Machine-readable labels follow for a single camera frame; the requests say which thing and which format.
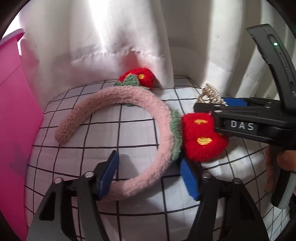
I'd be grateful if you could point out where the pearl hair claw clip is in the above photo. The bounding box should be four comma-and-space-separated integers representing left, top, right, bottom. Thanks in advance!
197, 82, 227, 106

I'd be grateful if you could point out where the black grid white tablecloth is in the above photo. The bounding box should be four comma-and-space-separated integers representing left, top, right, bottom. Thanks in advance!
25, 75, 295, 240

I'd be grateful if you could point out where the person's right hand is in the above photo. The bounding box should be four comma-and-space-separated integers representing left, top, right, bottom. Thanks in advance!
264, 146, 296, 195

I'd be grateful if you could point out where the white curtain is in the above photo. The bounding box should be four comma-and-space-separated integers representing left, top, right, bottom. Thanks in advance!
18, 0, 296, 110

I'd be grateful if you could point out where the pink fuzzy strawberry headband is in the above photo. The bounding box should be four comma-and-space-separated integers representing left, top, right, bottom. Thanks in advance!
55, 74, 229, 201

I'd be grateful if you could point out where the pink plastic bin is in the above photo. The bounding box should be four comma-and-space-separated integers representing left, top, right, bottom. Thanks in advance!
1, 29, 43, 240

